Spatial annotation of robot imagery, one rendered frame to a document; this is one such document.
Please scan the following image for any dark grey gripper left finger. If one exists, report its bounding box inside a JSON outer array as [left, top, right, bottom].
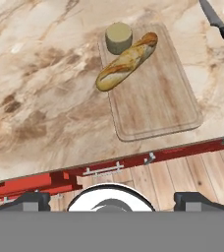
[[0, 191, 51, 213]]

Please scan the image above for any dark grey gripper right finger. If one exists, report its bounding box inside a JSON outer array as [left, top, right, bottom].
[[173, 192, 224, 213]]

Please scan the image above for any wooden cutting board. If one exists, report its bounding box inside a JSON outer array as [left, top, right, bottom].
[[97, 22, 204, 143]]

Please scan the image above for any round beige cheese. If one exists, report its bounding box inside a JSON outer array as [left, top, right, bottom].
[[104, 22, 134, 56]]

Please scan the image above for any red cabinet front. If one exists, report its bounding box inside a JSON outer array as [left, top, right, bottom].
[[0, 138, 224, 200]]

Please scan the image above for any round white and black disc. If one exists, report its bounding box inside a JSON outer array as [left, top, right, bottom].
[[66, 183, 156, 213]]

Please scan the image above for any golden baguette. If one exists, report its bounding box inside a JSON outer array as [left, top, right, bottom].
[[95, 31, 159, 93]]

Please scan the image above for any short silver cabinet handle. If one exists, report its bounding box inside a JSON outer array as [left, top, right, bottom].
[[143, 152, 157, 165]]

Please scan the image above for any long silver drawer handle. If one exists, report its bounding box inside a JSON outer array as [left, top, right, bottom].
[[83, 160, 125, 177]]

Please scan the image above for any black-handled kitchen knife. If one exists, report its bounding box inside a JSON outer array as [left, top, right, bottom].
[[198, 0, 224, 50]]

